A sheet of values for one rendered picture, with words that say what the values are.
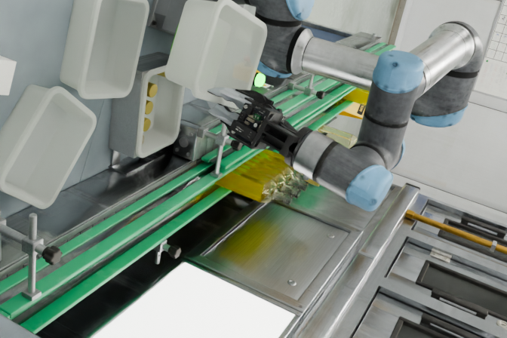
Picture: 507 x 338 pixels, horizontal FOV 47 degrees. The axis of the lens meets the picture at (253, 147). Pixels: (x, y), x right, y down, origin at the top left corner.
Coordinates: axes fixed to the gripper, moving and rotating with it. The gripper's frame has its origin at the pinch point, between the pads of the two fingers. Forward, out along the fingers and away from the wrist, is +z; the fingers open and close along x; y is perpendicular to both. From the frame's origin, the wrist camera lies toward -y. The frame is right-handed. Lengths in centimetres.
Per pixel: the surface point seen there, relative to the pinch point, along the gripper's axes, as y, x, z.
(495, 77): -638, -85, 0
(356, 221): -92, 26, -20
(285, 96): -91, 2, 21
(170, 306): -18, 49, -4
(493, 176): -675, 18, -53
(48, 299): 6, 50, 11
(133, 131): -21.6, 20.2, 25.8
